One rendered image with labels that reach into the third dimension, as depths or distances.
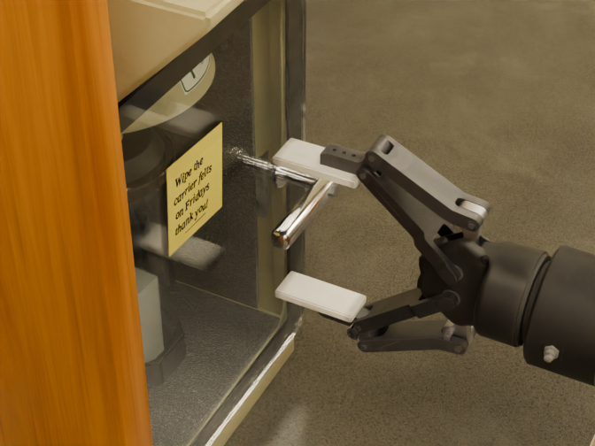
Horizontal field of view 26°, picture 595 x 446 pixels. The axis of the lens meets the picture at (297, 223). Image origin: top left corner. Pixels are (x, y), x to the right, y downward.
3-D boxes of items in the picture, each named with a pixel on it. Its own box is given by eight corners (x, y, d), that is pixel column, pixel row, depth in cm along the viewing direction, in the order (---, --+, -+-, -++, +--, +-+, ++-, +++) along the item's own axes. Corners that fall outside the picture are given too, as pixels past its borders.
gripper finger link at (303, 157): (355, 189, 96) (356, 181, 95) (272, 165, 98) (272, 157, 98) (372, 168, 98) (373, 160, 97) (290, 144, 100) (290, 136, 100)
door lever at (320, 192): (231, 239, 103) (229, 213, 102) (287, 176, 110) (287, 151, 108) (289, 259, 101) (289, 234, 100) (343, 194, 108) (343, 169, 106)
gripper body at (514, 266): (548, 313, 101) (437, 278, 104) (561, 229, 95) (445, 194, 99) (515, 374, 96) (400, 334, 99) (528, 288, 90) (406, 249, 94)
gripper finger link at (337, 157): (381, 183, 95) (382, 149, 93) (319, 165, 97) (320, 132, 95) (389, 173, 96) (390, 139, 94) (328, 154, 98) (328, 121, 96)
